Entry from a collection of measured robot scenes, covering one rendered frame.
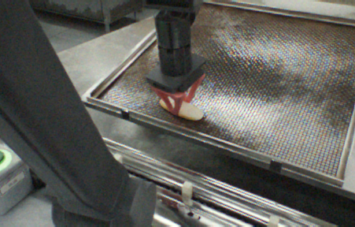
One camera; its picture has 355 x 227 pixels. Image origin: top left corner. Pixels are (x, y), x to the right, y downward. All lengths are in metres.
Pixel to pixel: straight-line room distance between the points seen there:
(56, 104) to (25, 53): 0.05
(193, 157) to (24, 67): 0.52
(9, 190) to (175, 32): 0.37
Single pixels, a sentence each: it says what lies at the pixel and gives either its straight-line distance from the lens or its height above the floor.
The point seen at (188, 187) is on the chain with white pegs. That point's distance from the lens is 0.56.
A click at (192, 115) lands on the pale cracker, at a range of 0.66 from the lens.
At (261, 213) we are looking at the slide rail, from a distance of 0.57.
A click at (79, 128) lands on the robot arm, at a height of 1.12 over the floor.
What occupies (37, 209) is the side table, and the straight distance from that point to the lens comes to 0.64.
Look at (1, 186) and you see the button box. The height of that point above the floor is 0.88.
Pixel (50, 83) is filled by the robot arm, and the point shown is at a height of 1.17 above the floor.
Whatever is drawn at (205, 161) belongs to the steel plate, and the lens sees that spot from 0.69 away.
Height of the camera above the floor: 1.28
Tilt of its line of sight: 35 degrees down
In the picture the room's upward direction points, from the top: straight up
